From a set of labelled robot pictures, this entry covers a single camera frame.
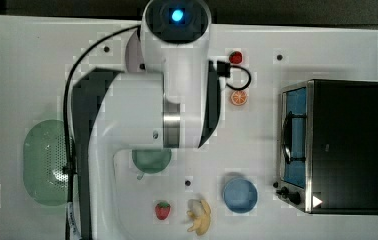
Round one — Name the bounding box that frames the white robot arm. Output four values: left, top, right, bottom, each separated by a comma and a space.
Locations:
71, 0, 221, 240

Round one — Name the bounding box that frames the silver black toaster oven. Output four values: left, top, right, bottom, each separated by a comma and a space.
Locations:
273, 79, 378, 215

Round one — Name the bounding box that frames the orange slice toy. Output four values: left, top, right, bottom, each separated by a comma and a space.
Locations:
230, 90, 248, 106

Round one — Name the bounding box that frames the green mug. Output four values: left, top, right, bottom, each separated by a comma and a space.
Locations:
132, 149, 172, 180

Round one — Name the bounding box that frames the blue cup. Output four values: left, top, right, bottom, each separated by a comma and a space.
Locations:
222, 177, 258, 214

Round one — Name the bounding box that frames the red strawberry toy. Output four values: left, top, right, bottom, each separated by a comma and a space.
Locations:
155, 201, 171, 220

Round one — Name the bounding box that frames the peeled banana toy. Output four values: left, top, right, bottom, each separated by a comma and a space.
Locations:
187, 199, 211, 236

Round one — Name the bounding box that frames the green colander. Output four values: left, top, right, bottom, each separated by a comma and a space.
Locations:
23, 120, 68, 206

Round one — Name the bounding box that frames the black cable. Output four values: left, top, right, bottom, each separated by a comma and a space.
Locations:
62, 24, 143, 240

